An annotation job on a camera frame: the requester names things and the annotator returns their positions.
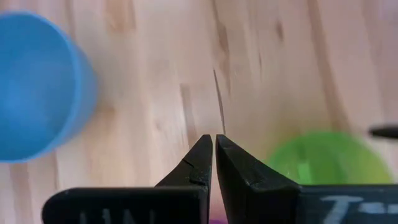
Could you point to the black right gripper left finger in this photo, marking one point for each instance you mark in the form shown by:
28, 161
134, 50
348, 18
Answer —
155, 205

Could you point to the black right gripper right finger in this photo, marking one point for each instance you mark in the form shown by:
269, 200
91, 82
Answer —
264, 199

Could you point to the large green plastic bowl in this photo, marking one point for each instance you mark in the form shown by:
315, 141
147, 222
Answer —
326, 161

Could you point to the large blue plastic bowl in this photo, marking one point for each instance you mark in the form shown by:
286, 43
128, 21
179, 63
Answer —
34, 90

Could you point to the thin black rod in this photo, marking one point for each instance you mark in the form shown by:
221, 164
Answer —
385, 132

